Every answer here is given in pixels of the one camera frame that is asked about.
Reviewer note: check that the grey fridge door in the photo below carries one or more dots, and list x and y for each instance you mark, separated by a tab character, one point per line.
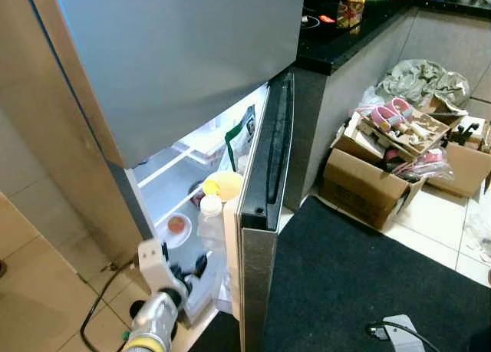
176	60
257	291

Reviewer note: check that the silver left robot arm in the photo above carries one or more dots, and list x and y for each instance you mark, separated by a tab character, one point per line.
149	325

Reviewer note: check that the silver grey fridge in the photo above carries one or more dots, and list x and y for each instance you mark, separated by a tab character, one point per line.
77	160

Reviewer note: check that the white bowl orange food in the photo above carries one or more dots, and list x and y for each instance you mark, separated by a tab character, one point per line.
176	228

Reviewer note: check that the clear bottle white cap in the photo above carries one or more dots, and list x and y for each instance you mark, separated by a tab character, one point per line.
211	225

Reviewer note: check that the yellow lidded container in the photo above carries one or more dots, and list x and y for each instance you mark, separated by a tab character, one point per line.
222	186

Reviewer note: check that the black floor mat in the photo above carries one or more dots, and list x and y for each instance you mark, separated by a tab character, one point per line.
337	283

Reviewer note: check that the green white food package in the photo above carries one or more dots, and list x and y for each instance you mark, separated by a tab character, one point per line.
244	137

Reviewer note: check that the white plastic bag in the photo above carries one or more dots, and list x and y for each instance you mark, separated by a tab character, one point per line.
477	237

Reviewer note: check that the large cardboard box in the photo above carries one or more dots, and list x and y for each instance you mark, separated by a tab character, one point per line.
357	191

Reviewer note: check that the small open cardboard box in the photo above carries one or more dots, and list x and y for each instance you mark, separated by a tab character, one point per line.
464	172

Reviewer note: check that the flat cardboard tray box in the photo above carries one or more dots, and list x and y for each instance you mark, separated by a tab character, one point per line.
354	133

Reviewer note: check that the black metal fixture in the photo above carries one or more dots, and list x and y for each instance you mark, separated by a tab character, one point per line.
462	135

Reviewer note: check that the clear plastic bag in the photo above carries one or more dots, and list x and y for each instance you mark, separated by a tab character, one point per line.
426	168

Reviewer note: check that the pink shoe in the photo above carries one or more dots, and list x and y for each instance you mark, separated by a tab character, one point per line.
383	118
400	108

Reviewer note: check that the black kitchen countertop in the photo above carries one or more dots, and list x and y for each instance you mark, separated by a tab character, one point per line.
337	45

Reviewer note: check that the small orange object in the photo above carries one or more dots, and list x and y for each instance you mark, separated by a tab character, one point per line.
327	19

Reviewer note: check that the grey green crumpled cloth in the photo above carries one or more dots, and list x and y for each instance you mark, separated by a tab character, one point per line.
418	80

